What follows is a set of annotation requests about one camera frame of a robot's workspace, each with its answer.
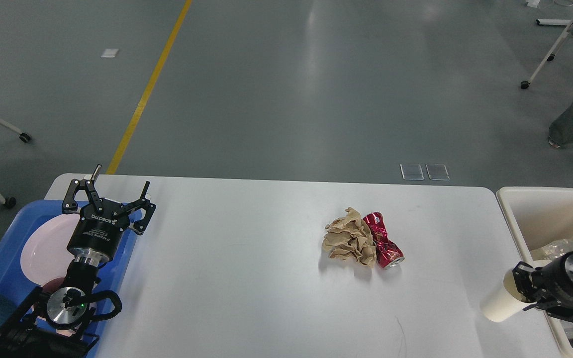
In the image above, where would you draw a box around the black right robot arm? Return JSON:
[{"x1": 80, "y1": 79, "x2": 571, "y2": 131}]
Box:
[{"x1": 511, "y1": 251, "x2": 573, "y2": 323}]

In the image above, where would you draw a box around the cream paper cup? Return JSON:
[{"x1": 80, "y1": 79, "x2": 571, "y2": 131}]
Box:
[
  {"x1": 532, "y1": 259, "x2": 553, "y2": 270},
  {"x1": 480, "y1": 270, "x2": 529, "y2": 322}
]

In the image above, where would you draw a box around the blue plastic tray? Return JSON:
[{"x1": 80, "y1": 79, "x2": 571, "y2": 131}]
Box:
[{"x1": 0, "y1": 200, "x2": 138, "y2": 336}]

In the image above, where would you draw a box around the silver foil bag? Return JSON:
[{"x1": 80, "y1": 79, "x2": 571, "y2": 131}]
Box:
[{"x1": 530, "y1": 239, "x2": 573, "y2": 344}]

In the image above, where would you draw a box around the floor socket plate left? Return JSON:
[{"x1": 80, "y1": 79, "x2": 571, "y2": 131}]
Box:
[{"x1": 400, "y1": 163, "x2": 425, "y2": 180}]

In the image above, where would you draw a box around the pink plate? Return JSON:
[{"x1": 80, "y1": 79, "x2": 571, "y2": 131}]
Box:
[{"x1": 20, "y1": 214, "x2": 79, "y2": 286}]

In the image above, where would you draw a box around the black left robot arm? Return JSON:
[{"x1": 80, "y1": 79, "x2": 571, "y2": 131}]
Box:
[{"x1": 0, "y1": 169, "x2": 156, "y2": 358}]

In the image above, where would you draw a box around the floor socket plate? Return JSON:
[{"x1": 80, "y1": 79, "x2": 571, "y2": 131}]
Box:
[
  {"x1": 400, "y1": 163, "x2": 425, "y2": 180},
  {"x1": 426, "y1": 164, "x2": 450, "y2": 181}
]

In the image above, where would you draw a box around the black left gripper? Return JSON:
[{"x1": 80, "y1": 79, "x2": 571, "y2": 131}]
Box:
[{"x1": 62, "y1": 165, "x2": 157, "y2": 264}]

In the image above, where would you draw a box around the crushed red can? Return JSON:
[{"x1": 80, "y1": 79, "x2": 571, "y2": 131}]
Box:
[{"x1": 363, "y1": 212, "x2": 405, "y2": 269}]

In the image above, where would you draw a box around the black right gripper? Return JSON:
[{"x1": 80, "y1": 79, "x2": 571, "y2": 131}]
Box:
[{"x1": 512, "y1": 252, "x2": 573, "y2": 323}]

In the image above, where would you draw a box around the floor socket plate right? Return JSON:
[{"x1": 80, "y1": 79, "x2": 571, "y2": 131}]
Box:
[{"x1": 426, "y1": 164, "x2": 450, "y2": 181}]

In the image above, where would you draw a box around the brown paper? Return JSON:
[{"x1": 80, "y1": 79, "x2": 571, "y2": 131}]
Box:
[{"x1": 321, "y1": 207, "x2": 376, "y2": 268}]

